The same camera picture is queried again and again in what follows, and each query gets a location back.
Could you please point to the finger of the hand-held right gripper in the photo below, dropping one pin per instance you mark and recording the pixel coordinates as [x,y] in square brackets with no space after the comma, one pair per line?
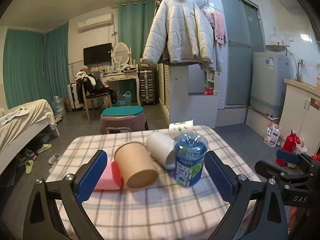
[287,155]
[266,168]

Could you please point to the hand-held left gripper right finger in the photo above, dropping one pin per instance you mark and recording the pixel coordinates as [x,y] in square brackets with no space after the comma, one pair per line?
[220,180]

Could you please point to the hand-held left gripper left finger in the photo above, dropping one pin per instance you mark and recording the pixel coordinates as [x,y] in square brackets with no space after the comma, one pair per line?
[92,178]

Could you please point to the brown paper cup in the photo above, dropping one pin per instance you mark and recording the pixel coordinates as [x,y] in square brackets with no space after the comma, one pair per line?
[136,165]

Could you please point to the green print white cup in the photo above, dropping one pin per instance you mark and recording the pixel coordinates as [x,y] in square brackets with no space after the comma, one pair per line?
[180,129]

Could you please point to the plain white paper cup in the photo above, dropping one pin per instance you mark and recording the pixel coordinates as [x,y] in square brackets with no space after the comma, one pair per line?
[160,150]

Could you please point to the red bottle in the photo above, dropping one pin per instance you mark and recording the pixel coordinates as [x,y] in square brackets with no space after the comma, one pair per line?
[290,143]

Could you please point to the pink and red box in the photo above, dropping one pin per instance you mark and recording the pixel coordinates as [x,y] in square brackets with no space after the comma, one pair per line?
[107,180]

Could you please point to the white detergent bag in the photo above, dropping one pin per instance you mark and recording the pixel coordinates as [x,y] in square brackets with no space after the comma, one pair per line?
[272,135]

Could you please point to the blue gum bottle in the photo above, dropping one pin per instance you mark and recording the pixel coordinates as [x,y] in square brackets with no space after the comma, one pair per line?
[190,162]

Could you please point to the white cabinet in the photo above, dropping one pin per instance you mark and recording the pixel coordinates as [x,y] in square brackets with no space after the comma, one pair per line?
[297,115]

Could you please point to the white slipper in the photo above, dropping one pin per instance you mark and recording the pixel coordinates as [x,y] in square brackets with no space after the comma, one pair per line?
[54,158]

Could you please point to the pale yellow slipper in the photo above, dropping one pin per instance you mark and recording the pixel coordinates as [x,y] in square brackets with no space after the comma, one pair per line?
[44,148]

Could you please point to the green slipper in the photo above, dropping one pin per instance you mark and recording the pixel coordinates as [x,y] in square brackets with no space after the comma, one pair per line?
[29,167]

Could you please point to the plaid tablecloth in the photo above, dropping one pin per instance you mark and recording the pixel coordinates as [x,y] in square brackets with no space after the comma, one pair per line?
[155,207]

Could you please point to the teal seat cushion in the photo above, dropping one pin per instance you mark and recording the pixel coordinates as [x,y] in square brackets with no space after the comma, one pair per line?
[123,110]

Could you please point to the white washing machine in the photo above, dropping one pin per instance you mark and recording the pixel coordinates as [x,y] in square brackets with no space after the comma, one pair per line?
[270,80]

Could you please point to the clear water jug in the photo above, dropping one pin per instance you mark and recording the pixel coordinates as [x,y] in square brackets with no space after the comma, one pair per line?
[58,106]

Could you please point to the wooden chair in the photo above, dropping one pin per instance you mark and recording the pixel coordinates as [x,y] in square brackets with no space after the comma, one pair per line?
[96,97]

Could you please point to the teal basket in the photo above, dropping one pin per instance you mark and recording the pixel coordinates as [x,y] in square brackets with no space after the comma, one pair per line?
[124,101]

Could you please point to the white suitcase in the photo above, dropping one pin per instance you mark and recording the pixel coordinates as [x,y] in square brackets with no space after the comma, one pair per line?
[72,96]

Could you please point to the metal faucet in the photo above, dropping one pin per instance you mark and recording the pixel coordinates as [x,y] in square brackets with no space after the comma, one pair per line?
[300,68]

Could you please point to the small red item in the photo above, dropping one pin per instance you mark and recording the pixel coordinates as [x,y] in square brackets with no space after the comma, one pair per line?
[209,91]

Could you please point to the bed with beige cover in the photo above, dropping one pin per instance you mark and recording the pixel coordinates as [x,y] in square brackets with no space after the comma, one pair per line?
[20,122]

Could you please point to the pile of dark clothes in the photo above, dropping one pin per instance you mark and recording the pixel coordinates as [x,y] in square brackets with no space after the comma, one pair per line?
[91,85]

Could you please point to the white wardrobe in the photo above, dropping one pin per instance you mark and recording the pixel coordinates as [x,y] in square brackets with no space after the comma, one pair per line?
[180,92]

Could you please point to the frosted glass door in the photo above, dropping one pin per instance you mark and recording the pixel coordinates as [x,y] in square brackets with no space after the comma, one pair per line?
[237,67]

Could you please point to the white dressing table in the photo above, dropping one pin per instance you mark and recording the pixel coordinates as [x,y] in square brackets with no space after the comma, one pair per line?
[121,76]

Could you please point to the silver suitcase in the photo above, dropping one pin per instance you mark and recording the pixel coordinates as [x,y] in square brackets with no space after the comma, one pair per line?
[147,87]

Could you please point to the hanging mesh basket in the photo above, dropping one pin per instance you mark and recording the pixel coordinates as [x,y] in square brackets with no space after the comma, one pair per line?
[275,41]

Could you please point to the grey hanging garment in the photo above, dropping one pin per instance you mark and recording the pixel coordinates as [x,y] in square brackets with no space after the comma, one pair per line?
[217,57]

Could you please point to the black television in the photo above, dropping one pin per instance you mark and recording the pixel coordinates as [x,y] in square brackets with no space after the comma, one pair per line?
[97,53]

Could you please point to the wide teal curtain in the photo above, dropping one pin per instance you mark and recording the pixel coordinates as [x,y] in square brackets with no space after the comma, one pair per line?
[32,65]

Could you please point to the oval white mirror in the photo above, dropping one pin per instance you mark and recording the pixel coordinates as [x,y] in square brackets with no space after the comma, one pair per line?
[121,53]

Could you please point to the pink hanging clothes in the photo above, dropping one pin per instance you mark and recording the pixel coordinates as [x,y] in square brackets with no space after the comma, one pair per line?
[218,25]

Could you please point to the white puffer jacket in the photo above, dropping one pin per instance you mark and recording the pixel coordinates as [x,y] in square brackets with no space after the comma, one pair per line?
[180,30]

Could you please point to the white air conditioner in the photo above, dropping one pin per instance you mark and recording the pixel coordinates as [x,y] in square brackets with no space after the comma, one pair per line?
[95,22]

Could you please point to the narrow teal curtain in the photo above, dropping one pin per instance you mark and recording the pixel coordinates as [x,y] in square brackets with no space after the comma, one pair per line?
[135,27]

